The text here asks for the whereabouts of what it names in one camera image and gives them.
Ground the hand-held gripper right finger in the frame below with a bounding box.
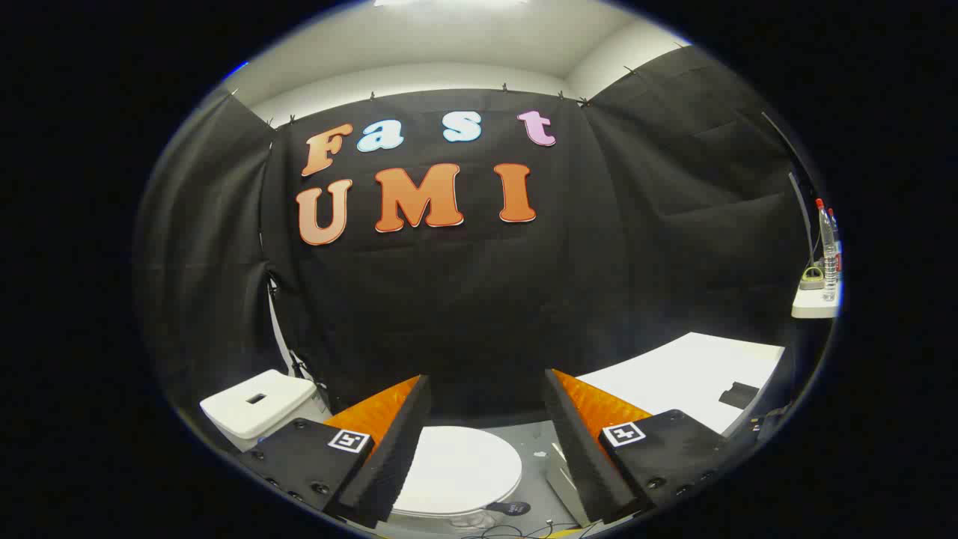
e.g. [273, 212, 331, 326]
[544, 368, 729, 526]

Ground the white side shelf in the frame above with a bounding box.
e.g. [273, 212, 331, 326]
[792, 284, 843, 320]

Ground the black backdrop cloth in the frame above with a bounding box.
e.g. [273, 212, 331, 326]
[135, 45, 824, 450]

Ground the tangle of black cables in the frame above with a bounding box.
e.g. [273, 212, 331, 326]
[457, 520, 594, 539]

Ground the white toilet lid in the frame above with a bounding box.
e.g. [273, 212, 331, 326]
[392, 427, 523, 518]

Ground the white drawer cabinet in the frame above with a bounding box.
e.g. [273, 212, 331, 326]
[546, 332, 787, 529]

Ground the white toilet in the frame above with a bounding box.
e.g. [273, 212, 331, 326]
[200, 369, 525, 534]

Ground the clear plastic water bottle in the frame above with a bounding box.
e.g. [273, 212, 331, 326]
[815, 198, 840, 303]

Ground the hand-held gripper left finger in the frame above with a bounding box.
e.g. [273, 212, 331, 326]
[238, 374, 433, 529]

